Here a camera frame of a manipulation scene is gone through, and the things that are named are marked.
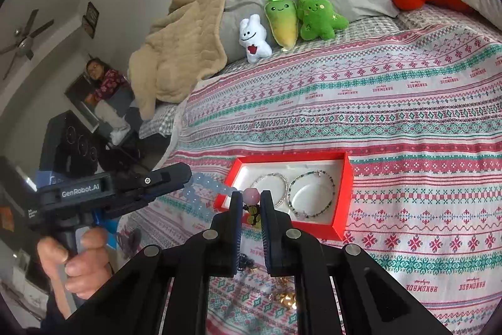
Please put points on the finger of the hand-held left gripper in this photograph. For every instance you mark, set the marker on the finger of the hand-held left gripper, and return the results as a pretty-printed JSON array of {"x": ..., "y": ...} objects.
[
  {"x": 125, "y": 208},
  {"x": 157, "y": 178}
]

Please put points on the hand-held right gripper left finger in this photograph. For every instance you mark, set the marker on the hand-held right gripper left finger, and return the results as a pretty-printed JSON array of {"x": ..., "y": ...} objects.
[{"x": 238, "y": 225}]

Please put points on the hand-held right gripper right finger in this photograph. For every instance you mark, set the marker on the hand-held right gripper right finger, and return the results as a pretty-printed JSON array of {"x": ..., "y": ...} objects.
[{"x": 263, "y": 225}]

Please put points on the pink and yellow bead charm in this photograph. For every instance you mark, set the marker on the pink and yellow bead charm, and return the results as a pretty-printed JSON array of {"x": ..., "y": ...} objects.
[{"x": 251, "y": 197}]

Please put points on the black bead charm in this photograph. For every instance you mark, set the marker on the black bead charm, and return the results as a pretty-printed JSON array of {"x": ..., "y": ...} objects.
[{"x": 246, "y": 261}]

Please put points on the red jewelry box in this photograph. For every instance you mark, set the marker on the red jewelry box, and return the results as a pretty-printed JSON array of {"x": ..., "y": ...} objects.
[{"x": 341, "y": 197}]

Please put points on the person's left hand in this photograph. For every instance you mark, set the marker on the person's left hand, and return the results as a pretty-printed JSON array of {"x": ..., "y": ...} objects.
[{"x": 84, "y": 266}]

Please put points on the black box with round rings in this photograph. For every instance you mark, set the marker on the black box with round rings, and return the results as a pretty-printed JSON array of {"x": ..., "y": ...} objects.
[{"x": 59, "y": 138}]

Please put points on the grey chair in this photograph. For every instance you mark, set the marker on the grey chair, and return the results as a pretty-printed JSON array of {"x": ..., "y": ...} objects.
[{"x": 129, "y": 103}]

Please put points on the black monitor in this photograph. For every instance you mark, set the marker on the black monitor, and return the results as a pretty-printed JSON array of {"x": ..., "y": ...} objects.
[{"x": 80, "y": 99}]

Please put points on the beige quilted blanket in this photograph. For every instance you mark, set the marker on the beige quilted blanket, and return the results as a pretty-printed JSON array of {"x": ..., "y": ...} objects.
[{"x": 184, "y": 44}]

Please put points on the ceiling fan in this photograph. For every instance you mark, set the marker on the ceiling fan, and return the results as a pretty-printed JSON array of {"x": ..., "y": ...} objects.
[{"x": 24, "y": 42}]

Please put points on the white bunny plush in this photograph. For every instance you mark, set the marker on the white bunny plush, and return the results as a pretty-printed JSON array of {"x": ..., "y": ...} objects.
[{"x": 255, "y": 36}]

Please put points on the yellow green carrot plush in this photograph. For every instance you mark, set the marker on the yellow green carrot plush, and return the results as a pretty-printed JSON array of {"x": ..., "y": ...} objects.
[{"x": 282, "y": 19}]

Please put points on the green tree plush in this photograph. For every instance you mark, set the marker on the green tree plush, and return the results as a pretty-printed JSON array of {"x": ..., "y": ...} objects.
[{"x": 317, "y": 15}]

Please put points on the small dark wall plaque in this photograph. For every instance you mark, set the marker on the small dark wall plaque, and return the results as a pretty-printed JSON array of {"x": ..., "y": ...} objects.
[
  {"x": 87, "y": 28},
  {"x": 93, "y": 12}
]

